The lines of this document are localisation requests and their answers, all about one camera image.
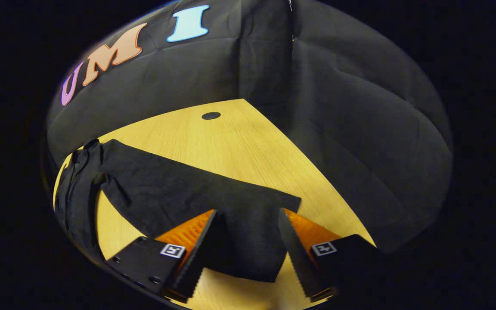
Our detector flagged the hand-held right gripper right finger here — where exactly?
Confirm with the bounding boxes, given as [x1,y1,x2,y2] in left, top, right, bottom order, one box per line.
[277,208,380,302]

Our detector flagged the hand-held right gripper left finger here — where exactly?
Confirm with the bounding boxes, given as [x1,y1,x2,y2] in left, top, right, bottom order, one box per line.
[106,209,218,303]

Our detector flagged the black t-shirt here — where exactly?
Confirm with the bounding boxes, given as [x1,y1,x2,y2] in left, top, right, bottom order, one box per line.
[53,139,302,283]

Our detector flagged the black backdrop cloth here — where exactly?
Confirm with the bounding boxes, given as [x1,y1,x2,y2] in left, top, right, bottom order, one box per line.
[43,0,454,254]

